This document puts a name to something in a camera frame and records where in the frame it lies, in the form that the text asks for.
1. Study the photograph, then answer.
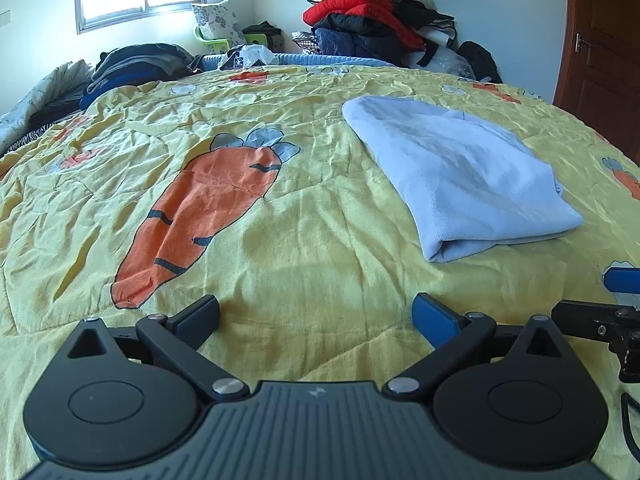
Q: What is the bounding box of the black bag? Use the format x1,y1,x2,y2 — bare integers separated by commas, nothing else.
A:
457,41,504,84

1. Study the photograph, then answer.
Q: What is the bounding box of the houndstooth cloth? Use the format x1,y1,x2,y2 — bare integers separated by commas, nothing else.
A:
292,30,322,56

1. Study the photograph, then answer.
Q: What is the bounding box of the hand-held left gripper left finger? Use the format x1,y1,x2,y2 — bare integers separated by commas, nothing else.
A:
62,294,251,403

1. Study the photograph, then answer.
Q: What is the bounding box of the black cable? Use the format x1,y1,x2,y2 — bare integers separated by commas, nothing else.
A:
619,392,640,457

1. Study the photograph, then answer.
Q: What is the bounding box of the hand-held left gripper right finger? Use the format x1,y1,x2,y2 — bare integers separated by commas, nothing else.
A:
381,294,568,405

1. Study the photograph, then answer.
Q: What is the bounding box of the dark cloth on stool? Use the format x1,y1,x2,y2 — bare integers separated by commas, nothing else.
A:
242,21,286,44

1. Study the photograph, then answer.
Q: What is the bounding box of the brown wooden door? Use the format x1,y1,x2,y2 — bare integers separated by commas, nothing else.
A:
552,0,640,132

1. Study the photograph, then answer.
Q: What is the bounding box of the green plastic stool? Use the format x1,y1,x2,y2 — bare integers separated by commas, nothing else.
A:
193,24,275,55

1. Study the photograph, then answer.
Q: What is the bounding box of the white plastic bag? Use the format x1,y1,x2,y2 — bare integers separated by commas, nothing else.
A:
220,44,279,71

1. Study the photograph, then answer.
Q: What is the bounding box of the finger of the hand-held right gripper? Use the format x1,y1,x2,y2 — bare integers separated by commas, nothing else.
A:
557,299,640,384
603,267,640,295

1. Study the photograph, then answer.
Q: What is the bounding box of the light blue long-sleeve top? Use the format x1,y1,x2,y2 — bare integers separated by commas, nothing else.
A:
341,95,585,264

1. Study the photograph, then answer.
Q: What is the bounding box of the red puffer jacket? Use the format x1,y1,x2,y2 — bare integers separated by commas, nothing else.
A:
302,0,427,52

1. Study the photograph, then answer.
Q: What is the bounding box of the yellow carrot-print quilt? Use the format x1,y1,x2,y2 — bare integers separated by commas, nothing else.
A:
0,62,640,467

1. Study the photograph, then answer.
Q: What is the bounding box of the black-and-white striped cloth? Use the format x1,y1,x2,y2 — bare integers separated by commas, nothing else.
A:
4,126,52,154

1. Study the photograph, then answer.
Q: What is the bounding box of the grey floral pillow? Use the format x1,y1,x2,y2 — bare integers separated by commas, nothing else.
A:
191,0,246,42

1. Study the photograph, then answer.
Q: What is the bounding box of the blue knitted blanket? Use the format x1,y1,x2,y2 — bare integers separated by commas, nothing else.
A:
192,51,402,74

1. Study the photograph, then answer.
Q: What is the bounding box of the pile of mixed clothes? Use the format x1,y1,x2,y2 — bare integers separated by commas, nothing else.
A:
292,0,459,69

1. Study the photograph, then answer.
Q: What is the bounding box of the pile of dark folded clothes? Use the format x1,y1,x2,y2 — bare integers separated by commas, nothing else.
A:
80,42,202,111

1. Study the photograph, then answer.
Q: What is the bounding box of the navy puffer jacket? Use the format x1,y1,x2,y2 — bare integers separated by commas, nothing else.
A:
314,26,427,69

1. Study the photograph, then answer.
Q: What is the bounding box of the pale floral quilt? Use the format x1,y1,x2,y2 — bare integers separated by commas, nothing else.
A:
0,60,97,147

